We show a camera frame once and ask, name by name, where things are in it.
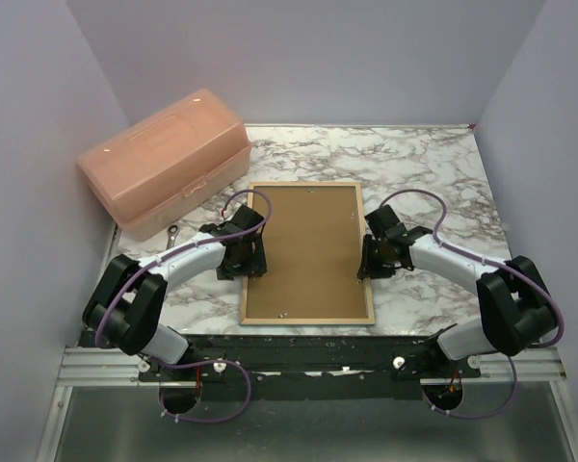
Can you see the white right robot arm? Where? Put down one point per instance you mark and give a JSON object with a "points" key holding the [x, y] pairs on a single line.
{"points": [[515, 308]]}

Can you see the aluminium mounting rail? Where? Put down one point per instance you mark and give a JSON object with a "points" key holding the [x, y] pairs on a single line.
{"points": [[398, 358]]}

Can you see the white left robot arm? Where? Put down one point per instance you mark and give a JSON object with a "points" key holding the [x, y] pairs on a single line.
{"points": [[125, 307]]}

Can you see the silver ratchet wrench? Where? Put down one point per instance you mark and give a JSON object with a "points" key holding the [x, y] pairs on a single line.
{"points": [[172, 232]]}

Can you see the translucent orange plastic box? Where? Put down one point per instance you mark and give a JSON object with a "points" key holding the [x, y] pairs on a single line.
{"points": [[160, 169]]}

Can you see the blue wooden picture frame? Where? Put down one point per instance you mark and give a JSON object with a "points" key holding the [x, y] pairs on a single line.
{"points": [[308, 320]]}

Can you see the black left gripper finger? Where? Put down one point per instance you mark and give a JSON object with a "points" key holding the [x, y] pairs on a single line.
{"points": [[259, 262], [227, 271]]}

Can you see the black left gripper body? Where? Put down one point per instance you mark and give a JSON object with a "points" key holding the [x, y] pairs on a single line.
{"points": [[246, 263]]}

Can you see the brown cardboard backing board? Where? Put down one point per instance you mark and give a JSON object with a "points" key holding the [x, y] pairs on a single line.
{"points": [[308, 250]]}

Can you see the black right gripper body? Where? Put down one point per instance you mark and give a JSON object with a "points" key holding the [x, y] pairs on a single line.
{"points": [[381, 266]]}

